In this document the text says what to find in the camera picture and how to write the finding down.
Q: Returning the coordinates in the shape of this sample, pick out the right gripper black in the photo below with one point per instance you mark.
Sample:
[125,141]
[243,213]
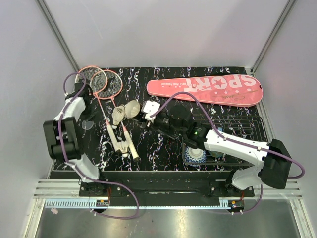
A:
[150,124]

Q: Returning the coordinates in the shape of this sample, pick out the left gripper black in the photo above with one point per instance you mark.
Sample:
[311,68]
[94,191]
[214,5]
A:
[92,114]

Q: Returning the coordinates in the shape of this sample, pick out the black shuttlecock tube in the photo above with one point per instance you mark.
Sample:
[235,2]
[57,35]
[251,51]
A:
[134,111]

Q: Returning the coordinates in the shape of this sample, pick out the white feather shuttlecock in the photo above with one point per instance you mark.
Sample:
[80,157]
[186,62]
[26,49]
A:
[118,115]
[122,148]

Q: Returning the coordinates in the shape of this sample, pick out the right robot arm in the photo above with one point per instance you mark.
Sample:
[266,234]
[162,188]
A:
[270,161]

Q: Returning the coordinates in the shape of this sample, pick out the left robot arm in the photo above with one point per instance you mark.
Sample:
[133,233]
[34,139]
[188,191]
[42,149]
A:
[64,138]

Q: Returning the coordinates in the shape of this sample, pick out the pink badminton racket left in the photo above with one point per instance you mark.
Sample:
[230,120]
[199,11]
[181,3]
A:
[98,81]

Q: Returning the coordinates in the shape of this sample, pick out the clear plastic tube lid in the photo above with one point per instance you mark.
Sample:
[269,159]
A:
[87,124]

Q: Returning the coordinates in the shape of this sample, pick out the blue patterned bowl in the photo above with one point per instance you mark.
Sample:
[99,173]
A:
[194,157]

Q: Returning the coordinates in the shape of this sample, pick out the blue ceramic cup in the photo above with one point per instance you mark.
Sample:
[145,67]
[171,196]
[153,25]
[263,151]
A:
[216,154]

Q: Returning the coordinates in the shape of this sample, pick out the pink sport racket bag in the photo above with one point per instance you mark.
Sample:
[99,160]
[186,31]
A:
[237,90]

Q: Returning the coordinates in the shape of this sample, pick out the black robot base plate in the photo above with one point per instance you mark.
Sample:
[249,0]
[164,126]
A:
[167,188]

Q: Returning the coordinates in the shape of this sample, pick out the black wire dish rack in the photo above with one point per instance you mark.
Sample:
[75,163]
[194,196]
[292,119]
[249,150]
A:
[247,127]

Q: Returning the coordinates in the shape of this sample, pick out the aluminium post left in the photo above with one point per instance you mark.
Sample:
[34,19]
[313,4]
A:
[57,33]

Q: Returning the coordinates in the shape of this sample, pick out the aluminium post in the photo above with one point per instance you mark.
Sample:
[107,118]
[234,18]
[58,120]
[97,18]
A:
[57,33]
[277,27]

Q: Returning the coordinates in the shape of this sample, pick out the aluminium frame rail front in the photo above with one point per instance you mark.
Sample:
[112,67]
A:
[65,193]

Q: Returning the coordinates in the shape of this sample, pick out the aluminium post right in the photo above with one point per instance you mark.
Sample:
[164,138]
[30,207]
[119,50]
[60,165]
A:
[277,27]

